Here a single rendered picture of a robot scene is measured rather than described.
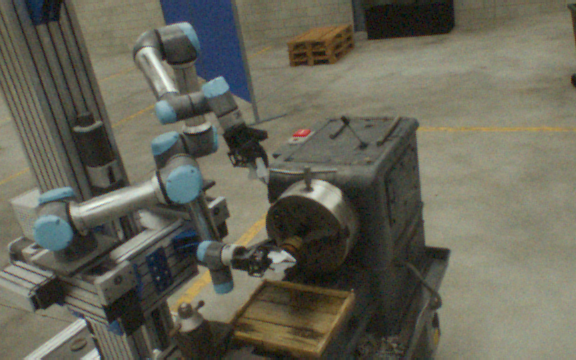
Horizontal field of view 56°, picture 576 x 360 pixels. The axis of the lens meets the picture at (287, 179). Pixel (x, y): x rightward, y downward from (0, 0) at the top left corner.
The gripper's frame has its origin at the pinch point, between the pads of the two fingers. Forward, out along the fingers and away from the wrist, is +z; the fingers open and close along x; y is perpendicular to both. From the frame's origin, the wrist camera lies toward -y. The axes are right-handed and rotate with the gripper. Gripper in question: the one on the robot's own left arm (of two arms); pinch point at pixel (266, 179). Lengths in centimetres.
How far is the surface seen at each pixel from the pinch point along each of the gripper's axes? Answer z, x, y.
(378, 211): 29.9, 18.6, -24.8
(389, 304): 69, 5, -27
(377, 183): 20.1, 22.2, -25.8
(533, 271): 146, 21, -160
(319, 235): 25.0, 6.2, -4.2
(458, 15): 70, -182, -998
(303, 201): 13.3, 3.8, -7.8
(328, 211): 18.8, 11.2, -7.8
